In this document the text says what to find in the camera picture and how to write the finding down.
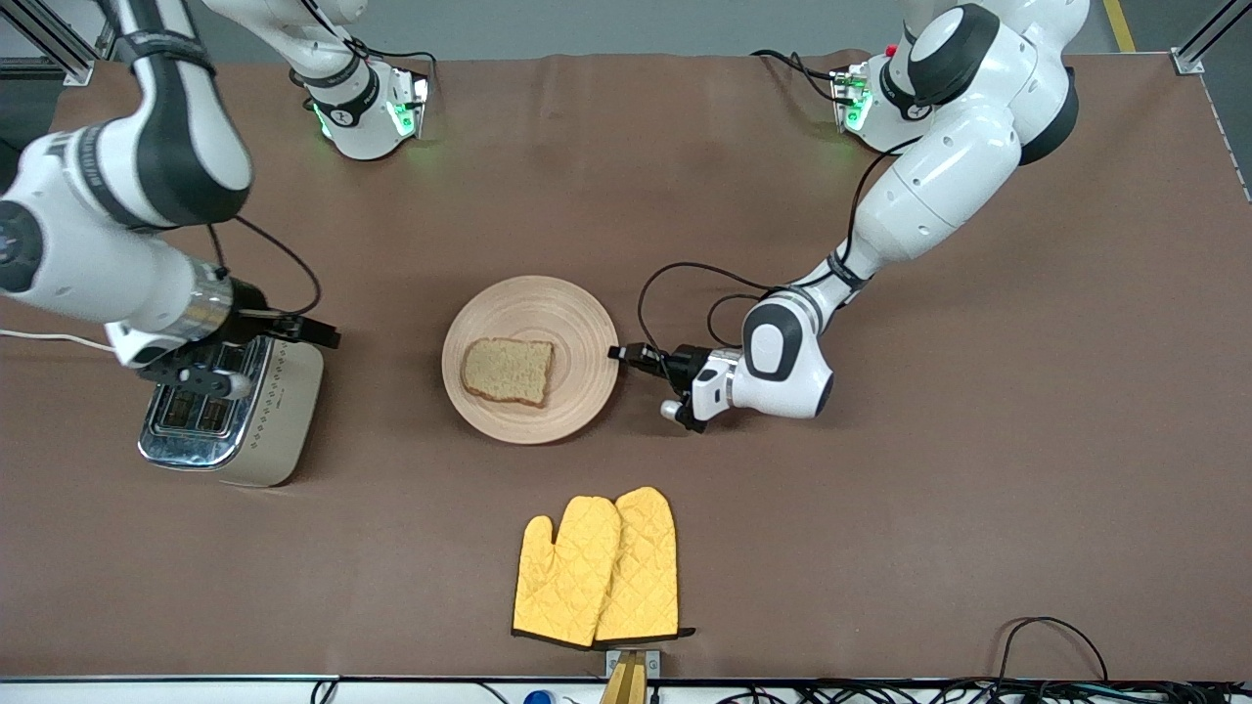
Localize round light wooden plate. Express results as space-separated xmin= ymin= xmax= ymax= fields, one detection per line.
xmin=442 ymin=276 xmax=620 ymax=446

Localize slice of brown bread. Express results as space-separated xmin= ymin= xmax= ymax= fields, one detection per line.
xmin=461 ymin=337 xmax=556 ymax=409

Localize cream and chrome toaster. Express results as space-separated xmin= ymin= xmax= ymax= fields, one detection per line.
xmin=138 ymin=332 xmax=325 ymax=488

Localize brown table cover mat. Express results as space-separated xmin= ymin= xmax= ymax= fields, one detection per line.
xmin=0 ymin=49 xmax=1252 ymax=681

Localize yellow quilted oven mitt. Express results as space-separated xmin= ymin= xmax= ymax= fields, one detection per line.
xmin=595 ymin=486 xmax=696 ymax=643
xmin=513 ymin=496 xmax=623 ymax=649

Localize wooden stick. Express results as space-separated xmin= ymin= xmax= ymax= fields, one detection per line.
xmin=598 ymin=653 xmax=649 ymax=704

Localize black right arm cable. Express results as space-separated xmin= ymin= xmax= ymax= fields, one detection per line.
xmin=203 ymin=213 xmax=342 ymax=351

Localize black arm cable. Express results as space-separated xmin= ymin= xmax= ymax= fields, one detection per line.
xmin=637 ymin=137 xmax=922 ymax=365
xmin=203 ymin=213 xmax=342 ymax=351

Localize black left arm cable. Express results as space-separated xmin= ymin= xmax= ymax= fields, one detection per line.
xmin=637 ymin=137 xmax=922 ymax=365

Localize white toaster power cable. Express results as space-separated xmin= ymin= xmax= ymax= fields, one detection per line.
xmin=0 ymin=329 xmax=118 ymax=354

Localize grey metal bracket plate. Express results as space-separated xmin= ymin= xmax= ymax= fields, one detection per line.
xmin=604 ymin=649 xmax=662 ymax=680

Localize black base power cable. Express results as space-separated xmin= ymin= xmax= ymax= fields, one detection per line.
xmin=750 ymin=49 xmax=844 ymax=107
xmin=347 ymin=35 xmax=438 ymax=77

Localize aluminium frame post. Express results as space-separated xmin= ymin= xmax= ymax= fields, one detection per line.
xmin=0 ymin=0 xmax=96 ymax=87
xmin=1171 ymin=0 xmax=1252 ymax=76

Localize tangled black cables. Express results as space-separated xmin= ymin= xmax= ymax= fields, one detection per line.
xmin=714 ymin=616 xmax=1252 ymax=704

